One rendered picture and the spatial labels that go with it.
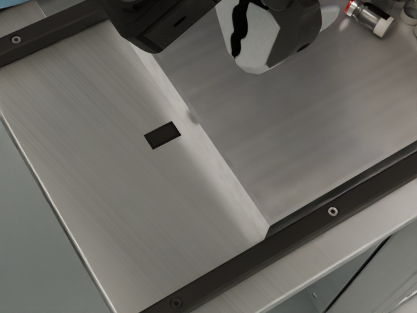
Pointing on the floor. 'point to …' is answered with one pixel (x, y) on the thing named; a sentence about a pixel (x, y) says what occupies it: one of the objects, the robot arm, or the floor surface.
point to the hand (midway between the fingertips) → (238, 59)
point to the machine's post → (383, 276)
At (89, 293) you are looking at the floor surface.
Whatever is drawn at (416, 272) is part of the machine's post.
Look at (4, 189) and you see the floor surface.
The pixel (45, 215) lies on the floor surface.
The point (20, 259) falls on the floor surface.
